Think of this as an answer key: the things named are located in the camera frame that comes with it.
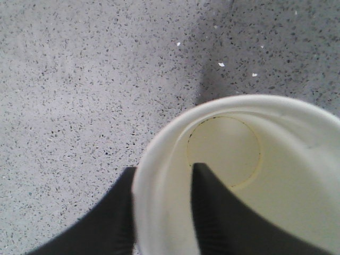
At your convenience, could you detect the brown paper cup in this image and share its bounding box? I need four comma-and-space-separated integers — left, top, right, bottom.
132, 95, 339, 254

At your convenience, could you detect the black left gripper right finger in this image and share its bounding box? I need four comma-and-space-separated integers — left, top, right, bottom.
191, 163, 326, 254

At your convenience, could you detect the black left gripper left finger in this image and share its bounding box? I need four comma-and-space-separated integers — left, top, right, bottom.
29, 167, 136, 254

